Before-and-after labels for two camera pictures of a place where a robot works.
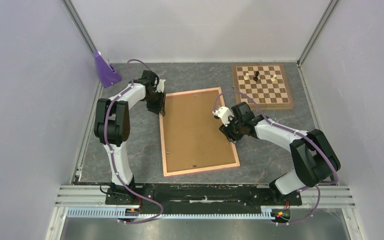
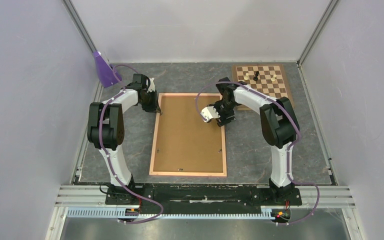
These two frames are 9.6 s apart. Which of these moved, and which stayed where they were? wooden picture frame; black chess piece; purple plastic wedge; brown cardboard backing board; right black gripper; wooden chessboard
Moved: brown cardboard backing board; right black gripper; wooden picture frame
Stayed: purple plastic wedge; wooden chessboard; black chess piece
